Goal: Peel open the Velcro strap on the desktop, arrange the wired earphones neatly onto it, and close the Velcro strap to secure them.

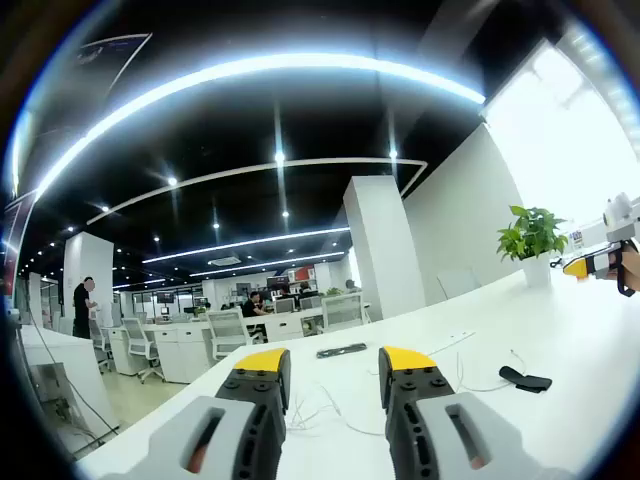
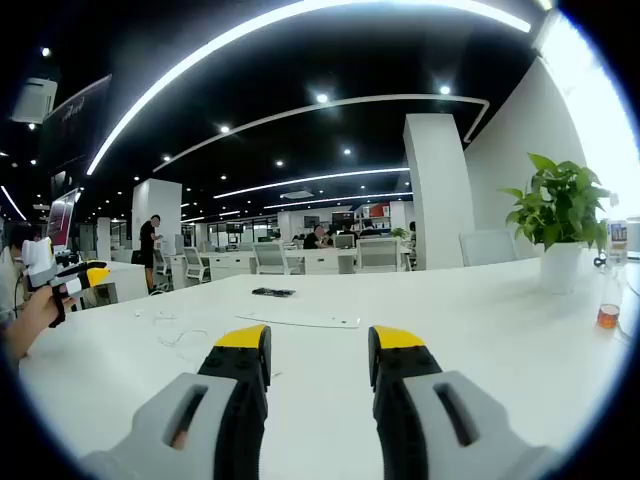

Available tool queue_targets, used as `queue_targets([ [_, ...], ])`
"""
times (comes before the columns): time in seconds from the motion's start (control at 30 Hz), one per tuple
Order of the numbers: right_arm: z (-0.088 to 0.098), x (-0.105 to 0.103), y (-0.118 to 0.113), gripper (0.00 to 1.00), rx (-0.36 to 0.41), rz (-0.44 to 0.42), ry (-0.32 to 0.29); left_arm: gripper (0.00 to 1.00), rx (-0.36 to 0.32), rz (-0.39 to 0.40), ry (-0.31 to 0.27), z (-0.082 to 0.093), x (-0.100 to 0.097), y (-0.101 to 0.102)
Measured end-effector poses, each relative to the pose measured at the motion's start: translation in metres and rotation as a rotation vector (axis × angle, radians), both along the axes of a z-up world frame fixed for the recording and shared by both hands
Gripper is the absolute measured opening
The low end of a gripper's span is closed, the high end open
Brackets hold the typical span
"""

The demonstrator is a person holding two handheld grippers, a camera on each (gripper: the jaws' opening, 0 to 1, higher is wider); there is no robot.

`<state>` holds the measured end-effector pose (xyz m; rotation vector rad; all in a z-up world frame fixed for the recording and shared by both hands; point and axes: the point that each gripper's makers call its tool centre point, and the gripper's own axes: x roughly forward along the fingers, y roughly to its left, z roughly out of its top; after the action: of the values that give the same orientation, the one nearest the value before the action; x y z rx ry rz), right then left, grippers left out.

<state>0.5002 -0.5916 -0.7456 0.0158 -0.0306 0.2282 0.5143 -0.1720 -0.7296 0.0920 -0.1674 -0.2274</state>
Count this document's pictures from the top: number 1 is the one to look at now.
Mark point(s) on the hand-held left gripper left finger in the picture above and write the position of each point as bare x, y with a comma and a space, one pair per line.
260, 385

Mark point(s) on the curved ceiling light strip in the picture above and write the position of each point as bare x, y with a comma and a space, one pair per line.
260, 67

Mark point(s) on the black power strip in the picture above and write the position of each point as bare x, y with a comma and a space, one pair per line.
342, 350

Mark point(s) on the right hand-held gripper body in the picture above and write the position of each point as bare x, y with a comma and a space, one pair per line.
617, 215

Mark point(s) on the white desktop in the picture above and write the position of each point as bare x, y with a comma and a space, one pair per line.
575, 345

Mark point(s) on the white mesh office chair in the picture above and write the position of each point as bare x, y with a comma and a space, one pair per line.
342, 310
140, 345
227, 332
100, 345

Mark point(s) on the straight ceiling light strip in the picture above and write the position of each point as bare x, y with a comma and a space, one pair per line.
270, 261
245, 243

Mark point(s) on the row of white office desks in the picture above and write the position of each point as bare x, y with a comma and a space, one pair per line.
180, 350

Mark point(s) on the large bright window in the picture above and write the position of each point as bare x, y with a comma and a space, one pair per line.
565, 140

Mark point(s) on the green potted plant white pot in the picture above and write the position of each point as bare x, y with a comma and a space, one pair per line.
532, 235

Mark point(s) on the white counter desk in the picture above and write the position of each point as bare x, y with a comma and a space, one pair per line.
60, 360

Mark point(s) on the white ceiling air conditioner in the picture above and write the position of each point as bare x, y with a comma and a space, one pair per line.
224, 261

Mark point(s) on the red-screen monitor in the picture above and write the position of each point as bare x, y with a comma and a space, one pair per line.
12, 240

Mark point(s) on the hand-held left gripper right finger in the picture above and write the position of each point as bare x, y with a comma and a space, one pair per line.
415, 390

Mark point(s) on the person's right hand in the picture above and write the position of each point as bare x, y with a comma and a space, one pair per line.
632, 265

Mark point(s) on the white sign with blue print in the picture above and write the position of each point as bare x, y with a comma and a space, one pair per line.
576, 240

